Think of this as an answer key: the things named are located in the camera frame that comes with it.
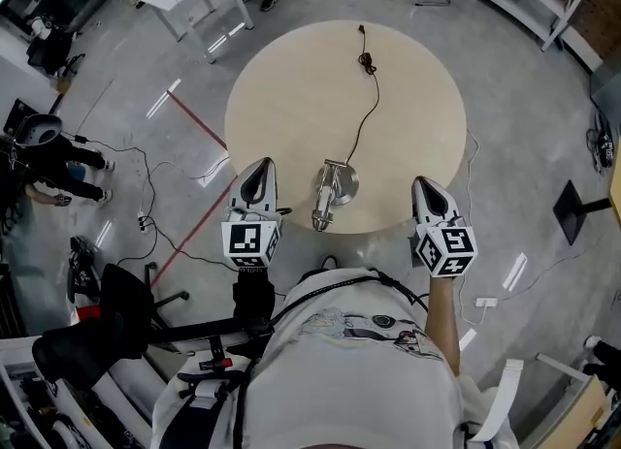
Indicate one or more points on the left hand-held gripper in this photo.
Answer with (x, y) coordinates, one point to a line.
(250, 241)

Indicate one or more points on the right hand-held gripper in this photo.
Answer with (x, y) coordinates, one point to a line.
(448, 249)

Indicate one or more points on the silver desk lamp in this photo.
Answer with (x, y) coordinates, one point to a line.
(347, 180)

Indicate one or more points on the person's right forearm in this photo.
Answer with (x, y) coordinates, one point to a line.
(442, 321)

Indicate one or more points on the round wooden table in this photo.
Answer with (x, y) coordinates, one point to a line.
(301, 98)

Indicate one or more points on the white power strip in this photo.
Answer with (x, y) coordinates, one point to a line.
(486, 302)
(142, 223)

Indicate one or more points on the black stand base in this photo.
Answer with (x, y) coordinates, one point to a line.
(572, 209)

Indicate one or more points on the person's white printed shirt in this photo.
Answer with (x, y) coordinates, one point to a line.
(339, 389)

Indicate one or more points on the black office chair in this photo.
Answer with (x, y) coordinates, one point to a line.
(92, 335)

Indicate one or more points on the white roll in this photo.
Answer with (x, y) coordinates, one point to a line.
(128, 391)

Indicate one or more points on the black swivel chair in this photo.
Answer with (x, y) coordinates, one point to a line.
(51, 49)

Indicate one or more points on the wooden board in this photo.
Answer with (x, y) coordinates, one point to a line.
(584, 413)

